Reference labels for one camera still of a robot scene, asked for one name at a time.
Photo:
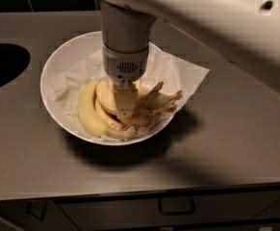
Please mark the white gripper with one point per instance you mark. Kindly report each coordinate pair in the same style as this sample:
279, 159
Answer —
125, 64

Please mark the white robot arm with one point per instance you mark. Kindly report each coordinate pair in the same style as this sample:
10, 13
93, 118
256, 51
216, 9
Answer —
244, 32

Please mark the small inner banana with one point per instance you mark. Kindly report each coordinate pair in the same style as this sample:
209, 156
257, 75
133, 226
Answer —
146, 116

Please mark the large left banana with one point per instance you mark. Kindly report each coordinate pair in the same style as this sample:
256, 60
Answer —
92, 122

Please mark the white bowl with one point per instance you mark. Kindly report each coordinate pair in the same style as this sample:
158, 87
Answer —
65, 73

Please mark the white paper liner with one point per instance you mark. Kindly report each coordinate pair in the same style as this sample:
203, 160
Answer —
175, 73

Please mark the black round sink hole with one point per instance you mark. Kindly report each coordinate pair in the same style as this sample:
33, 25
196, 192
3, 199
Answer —
14, 59

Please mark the grey cabinet drawer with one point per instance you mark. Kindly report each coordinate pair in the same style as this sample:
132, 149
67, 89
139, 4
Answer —
210, 209

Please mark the black drawer handle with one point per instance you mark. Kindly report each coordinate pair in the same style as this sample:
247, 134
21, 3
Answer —
176, 206

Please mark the left cabinet handle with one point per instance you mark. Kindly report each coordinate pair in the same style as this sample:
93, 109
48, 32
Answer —
36, 209

